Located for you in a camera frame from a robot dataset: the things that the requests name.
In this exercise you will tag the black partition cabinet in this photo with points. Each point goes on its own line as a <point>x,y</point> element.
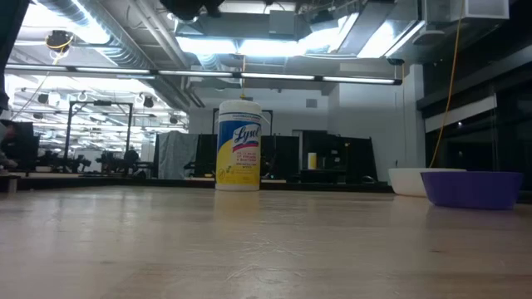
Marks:
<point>345,160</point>

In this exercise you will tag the Lysol wipes canister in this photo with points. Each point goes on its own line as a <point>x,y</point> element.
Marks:
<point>238,145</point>

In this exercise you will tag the person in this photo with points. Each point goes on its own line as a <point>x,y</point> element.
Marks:
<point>7,137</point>

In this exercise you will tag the small yellow canister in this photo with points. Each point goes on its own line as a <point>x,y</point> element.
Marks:
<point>312,160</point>

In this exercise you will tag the violet-blue plastic bowl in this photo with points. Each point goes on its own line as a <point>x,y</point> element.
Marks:
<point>471,190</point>

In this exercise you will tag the grey cloth cover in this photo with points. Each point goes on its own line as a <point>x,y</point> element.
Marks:
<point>176,154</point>

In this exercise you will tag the white bowl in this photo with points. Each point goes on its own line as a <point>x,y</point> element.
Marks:
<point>405,181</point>

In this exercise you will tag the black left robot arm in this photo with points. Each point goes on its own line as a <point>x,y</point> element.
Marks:
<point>10,25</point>

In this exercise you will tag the silver ribbed air duct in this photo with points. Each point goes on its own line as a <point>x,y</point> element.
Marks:
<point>112,45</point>

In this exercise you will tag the black metal frame rig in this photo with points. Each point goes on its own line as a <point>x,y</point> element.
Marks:
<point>99,103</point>

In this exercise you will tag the black overhead device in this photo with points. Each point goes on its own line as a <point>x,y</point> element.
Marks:
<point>187,8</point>

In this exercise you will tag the long linear ceiling light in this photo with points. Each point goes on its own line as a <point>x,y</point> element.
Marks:
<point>195,73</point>

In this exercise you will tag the white ceiling vent box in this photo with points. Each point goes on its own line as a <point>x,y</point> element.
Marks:
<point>469,9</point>

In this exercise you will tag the square wall vent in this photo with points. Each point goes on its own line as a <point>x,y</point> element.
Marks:
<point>311,103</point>

